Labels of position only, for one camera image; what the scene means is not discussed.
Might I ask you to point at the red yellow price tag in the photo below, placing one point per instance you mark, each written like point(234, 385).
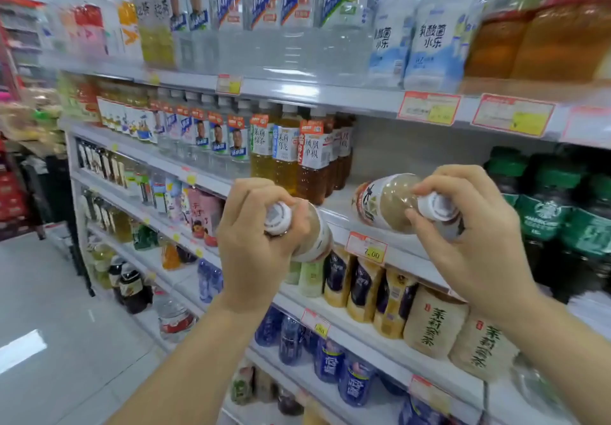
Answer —
point(429, 393)
point(315, 322)
point(513, 114)
point(429, 107)
point(587, 126)
point(191, 179)
point(366, 248)
point(229, 84)

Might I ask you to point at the person's left hand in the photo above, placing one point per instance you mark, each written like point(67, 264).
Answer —
point(248, 257)

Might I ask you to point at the yellow bottle dark label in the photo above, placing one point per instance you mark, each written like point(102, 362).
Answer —
point(394, 305)
point(363, 291)
point(336, 277)

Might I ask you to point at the row of clear water bottles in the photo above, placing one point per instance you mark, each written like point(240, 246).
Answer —
point(267, 5)

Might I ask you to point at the store shelving unit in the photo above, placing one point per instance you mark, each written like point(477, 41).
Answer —
point(334, 95)

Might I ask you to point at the large water bottle red label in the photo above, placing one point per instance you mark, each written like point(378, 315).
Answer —
point(174, 317)

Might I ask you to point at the row of clear portrait-label bottles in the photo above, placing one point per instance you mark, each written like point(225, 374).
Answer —
point(215, 138)

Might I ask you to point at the person's right forearm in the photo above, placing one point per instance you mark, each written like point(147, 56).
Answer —
point(563, 358)

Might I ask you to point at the distant store shelving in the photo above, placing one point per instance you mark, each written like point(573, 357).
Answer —
point(24, 57)

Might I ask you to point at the row of Starbucks bottles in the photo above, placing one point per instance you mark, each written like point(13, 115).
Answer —
point(544, 210)

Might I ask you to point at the row of slim dark bottles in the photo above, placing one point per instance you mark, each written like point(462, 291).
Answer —
point(95, 162)

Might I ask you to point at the person's right hand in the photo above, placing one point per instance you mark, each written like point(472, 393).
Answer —
point(477, 257)

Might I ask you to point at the white-capped tan drink bottle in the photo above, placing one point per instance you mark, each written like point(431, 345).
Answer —
point(386, 200)
point(317, 238)

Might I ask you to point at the dark green upright panel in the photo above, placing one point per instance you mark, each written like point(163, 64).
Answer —
point(52, 191)

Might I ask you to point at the stack of red gift cartons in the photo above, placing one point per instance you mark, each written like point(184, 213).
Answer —
point(12, 200)

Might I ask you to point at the tall tea bottle red band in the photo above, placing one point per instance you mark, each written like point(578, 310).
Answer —
point(496, 43)
point(563, 38)

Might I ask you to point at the row of white blue-label bottles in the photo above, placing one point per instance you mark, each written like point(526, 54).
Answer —
point(429, 43)

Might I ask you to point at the row of amber tea bottles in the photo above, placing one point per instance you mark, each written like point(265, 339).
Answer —
point(310, 176)

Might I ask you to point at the person's left forearm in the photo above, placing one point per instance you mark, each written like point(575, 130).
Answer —
point(191, 372)

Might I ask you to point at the dark drink bottle white cap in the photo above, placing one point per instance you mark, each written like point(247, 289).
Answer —
point(115, 277)
point(132, 288)

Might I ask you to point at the white green-label juice bottle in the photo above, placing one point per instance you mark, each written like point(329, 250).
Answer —
point(241, 384)

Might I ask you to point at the clear bottle colourful label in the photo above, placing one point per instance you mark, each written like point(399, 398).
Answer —
point(539, 381)

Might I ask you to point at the row of blue drink bottles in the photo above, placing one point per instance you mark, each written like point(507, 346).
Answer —
point(329, 362)

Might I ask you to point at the purple juice bottle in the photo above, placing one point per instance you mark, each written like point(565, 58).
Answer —
point(289, 401)

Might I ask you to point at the row of assorted pale cartons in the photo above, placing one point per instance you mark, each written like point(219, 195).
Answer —
point(162, 195)

